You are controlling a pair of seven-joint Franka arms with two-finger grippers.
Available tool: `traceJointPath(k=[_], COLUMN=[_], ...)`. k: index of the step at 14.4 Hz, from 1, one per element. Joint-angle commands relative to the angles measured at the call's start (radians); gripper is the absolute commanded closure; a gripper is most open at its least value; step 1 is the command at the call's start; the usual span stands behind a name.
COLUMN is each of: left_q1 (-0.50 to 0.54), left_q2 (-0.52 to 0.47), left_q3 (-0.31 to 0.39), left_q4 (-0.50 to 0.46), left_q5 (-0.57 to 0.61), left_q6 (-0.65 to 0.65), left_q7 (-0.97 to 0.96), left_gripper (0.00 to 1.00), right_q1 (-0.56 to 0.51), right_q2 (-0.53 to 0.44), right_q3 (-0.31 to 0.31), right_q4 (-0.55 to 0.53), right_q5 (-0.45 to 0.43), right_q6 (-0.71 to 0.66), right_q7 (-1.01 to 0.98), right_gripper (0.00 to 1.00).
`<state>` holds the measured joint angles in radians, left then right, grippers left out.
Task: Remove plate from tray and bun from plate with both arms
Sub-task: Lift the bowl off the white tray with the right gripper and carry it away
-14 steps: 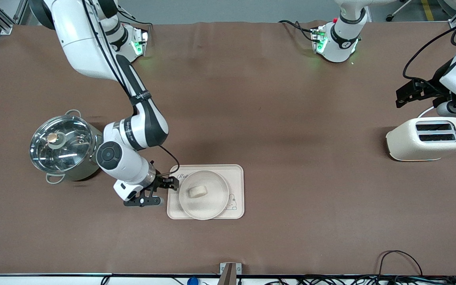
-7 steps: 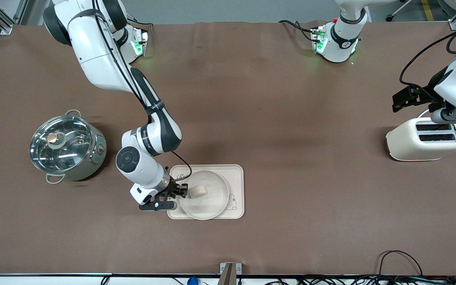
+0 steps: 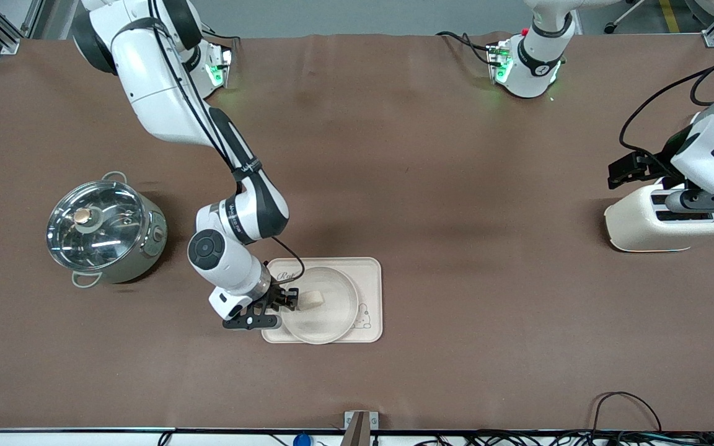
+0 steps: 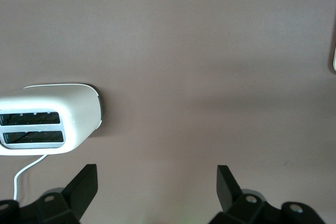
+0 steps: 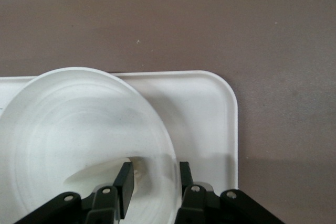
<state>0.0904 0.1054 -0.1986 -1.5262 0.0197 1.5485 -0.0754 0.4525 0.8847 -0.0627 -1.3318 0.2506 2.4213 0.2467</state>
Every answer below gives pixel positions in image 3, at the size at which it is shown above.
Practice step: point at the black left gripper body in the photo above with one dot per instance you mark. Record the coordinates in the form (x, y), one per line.
(653, 162)

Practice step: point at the pale steamed bun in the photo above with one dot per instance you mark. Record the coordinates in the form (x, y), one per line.
(312, 300)

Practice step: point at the round cream plate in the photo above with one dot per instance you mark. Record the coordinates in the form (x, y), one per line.
(332, 319)

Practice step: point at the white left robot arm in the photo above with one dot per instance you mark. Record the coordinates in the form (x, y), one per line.
(537, 62)

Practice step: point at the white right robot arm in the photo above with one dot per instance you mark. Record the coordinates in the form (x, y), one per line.
(158, 93)

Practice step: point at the cream two-slot toaster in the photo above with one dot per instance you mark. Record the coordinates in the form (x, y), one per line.
(636, 229)

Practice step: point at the cream rabbit print tray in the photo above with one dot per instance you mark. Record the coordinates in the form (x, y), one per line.
(370, 291)

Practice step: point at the pale green electric pot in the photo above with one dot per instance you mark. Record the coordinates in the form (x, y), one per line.
(146, 248)

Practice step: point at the blue round cap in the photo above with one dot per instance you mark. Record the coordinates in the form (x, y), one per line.
(302, 440)

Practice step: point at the office chair wheel base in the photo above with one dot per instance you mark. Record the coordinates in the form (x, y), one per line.
(611, 27)

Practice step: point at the brown table mat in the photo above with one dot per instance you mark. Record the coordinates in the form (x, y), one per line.
(456, 186)

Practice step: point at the glass pot lid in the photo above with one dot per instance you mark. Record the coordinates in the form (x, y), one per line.
(100, 229)

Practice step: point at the grey metal bracket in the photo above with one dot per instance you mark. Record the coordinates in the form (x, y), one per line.
(360, 427)

